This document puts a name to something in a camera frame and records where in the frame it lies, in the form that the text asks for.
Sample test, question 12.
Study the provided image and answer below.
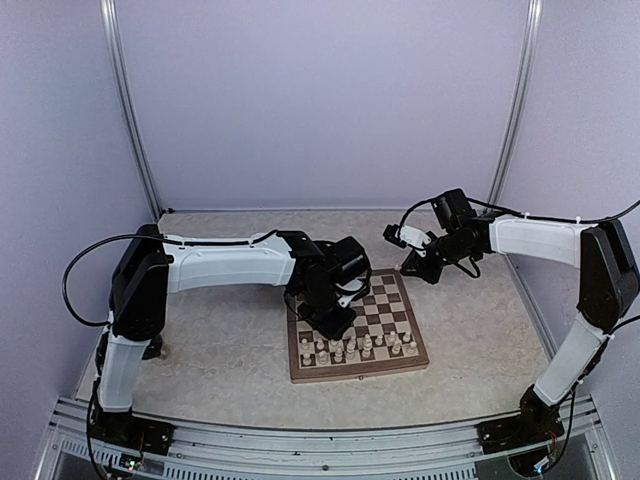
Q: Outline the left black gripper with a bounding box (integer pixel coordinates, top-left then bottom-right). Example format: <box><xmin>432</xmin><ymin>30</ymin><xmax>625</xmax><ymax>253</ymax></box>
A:
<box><xmin>298</xmin><ymin>284</ymin><xmax>359</xmax><ymax>341</ymax></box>

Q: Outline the right aluminium corner post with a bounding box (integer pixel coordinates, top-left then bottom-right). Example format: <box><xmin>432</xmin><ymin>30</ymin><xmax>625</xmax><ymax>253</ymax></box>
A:
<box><xmin>487</xmin><ymin>0</ymin><xmax>544</xmax><ymax>204</ymax></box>

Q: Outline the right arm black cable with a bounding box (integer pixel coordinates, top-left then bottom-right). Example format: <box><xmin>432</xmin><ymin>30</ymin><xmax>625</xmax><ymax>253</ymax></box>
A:
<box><xmin>399</xmin><ymin>197</ymin><xmax>640</xmax><ymax>334</ymax></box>

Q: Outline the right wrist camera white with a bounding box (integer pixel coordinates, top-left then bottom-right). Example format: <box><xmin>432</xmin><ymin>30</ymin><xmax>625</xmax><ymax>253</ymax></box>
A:
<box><xmin>383</xmin><ymin>224</ymin><xmax>431</xmax><ymax>258</ymax></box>

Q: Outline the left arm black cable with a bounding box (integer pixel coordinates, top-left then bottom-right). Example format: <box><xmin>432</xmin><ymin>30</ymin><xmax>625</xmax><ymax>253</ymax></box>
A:
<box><xmin>62</xmin><ymin>229</ymin><xmax>279</xmax><ymax>327</ymax></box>

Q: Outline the black ribbed cup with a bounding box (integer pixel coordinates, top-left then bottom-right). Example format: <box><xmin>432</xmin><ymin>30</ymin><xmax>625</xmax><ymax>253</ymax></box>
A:
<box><xmin>142</xmin><ymin>334</ymin><xmax>164</xmax><ymax>361</ymax></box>

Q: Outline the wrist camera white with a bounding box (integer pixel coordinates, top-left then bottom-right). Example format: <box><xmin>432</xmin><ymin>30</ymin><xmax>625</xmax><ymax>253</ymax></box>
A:
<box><xmin>383</xmin><ymin>224</ymin><xmax>431</xmax><ymax>258</ymax></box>
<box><xmin>335</xmin><ymin>278</ymin><xmax>371</xmax><ymax>308</ymax></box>

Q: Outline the left aluminium corner post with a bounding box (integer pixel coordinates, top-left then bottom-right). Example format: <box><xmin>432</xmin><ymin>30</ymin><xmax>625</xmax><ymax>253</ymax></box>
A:
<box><xmin>100</xmin><ymin>0</ymin><xmax>163</xmax><ymax>220</ymax></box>

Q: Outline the aluminium corner post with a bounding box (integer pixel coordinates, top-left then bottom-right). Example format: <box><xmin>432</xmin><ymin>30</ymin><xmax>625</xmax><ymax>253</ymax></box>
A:
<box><xmin>100</xmin><ymin>0</ymin><xmax>163</xmax><ymax>220</ymax></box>
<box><xmin>487</xmin><ymin>0</ymin><xmax>544</xmax><ymax>204</ymax></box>

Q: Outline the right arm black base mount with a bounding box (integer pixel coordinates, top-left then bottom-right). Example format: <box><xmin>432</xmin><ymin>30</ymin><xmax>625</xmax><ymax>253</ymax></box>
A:
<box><xmin>476</xmin><ymin>415</ymin><xmax>565</xmax><ymax>455</ymax></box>

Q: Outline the white chess rook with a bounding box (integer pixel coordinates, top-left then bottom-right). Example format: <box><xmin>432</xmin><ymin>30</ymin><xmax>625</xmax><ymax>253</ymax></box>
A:
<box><xmin>316</xmin><ymin>351</ymin><xmax>329</xmax><ymax>365</ymax></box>

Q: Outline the white chess king piece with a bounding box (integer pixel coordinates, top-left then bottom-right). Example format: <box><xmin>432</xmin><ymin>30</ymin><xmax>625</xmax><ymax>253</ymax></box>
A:
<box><xmin>360</xmin><ymin>336</ymin><xmax>373</xmax><ymax>361</ymax></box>

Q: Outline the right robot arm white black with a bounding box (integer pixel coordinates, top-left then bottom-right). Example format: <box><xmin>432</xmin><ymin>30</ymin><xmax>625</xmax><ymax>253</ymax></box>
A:
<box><xmin>384</xmin><ymin>189</ymin><xmax>639</xmax><ymax>444</ymax></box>

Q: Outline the aluminium front rail frame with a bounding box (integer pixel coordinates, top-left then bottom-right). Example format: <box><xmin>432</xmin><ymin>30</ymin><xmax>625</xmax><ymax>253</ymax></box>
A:
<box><xmin>27</xmin><ymin>396</ymin><xmax>622</xmax><ymax>479</ymax></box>

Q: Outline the wooden chess board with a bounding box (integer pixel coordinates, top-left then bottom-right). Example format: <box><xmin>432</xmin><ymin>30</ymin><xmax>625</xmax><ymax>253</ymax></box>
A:
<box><xmin>287</xmin><ymin>269</ymin><xmax>429</xmax><ymax>384</ymax></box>

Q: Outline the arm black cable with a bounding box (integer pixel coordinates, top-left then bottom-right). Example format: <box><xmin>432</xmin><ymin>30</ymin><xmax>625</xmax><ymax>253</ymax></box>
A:
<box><xmin>62</xmin><ymin>229</ymin><xmax>279</xmax><ymax>327</ymax></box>
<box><xmin>399</xmin><ymin>197</ymin><xmax>640</xmax><ymax>334</ymax></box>

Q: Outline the white chess piece edge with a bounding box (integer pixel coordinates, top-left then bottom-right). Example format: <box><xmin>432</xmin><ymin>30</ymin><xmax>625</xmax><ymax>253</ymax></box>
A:
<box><xmin>406</xmin><ymin>341</ymin><xmax>418</xmax><ymax>356</ymax></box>

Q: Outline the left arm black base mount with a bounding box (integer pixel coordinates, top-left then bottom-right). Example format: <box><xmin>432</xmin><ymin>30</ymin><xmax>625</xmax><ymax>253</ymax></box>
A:
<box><xmin>89</xmin><ymin>413</ymin><xmax>174</xmax><ymax>456</ymax></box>

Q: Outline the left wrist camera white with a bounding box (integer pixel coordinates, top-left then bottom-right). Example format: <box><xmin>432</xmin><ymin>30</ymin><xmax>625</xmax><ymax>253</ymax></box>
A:
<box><xmin>335</xmin><ymin>278</ymin><xmax>371</xmax><ymax>308</ymax></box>

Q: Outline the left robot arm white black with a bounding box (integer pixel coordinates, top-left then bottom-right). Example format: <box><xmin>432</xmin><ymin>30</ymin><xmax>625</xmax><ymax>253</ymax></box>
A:
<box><xmin>96</xmin><ymin>225</ymin><xmax>372</xmax><ymax>445</ymax></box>

